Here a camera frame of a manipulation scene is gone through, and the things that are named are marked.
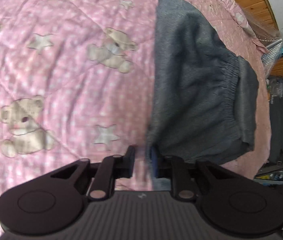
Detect grey sweatpants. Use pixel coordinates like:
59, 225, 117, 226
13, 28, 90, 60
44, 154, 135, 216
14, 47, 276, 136
146, 0, 259, 175

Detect pink teddy bear quilt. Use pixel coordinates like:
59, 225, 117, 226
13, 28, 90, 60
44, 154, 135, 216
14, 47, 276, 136
0, 0, 271, 235

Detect clear plastic storage bag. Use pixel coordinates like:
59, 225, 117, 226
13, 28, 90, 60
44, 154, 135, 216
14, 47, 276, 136
242, 9, 283, 77

